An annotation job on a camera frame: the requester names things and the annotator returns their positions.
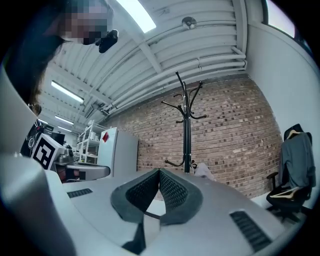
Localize window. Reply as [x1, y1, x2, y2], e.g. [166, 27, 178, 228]
[265, 0, 296, 39]

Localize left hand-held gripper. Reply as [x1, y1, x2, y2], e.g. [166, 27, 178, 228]
[32, 133, 111, 182]

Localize person's head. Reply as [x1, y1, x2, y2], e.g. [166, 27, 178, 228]
[58, 0, 116, 46]

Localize white cabinet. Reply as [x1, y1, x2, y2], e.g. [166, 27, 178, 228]
[97, 126, 139, 178]

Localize round ceiling sensor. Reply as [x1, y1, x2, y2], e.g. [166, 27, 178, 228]
[181, 16, 198, 30]

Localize wooden clothes hanger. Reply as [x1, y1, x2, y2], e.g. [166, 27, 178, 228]
[269, 186, 301, 201]
[286, 128, 303, 140]

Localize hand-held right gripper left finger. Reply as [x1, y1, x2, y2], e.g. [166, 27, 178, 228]
[110, 167, 161, 225]

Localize grey shirt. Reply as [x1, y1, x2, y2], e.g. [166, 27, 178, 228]
[278, 131, 316, 189]

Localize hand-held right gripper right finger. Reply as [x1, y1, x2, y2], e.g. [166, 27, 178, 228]
[159, 167, 204, 226]

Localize white shelf rack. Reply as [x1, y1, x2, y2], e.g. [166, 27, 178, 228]
[76, 119, 111, 165]

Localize white ceiling pipes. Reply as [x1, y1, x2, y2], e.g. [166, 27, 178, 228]
[101, 46, 248, 114]

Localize long ceiling light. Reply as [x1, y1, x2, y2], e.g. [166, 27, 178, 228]
[116, 0, 157, 34]
[50, 80, 85, 104]
[54, 115, 75, 126]

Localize grey cloth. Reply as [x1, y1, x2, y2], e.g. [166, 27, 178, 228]
[193, 162, 215, 181]

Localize black office chair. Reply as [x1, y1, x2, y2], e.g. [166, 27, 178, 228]
[266, 123, 316, 222]

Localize black metal coat rack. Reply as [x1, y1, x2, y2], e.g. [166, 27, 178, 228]
[161, 71, 208, 174]

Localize black head camera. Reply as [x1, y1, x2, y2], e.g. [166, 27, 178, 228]
[98, 29, 120, 54]

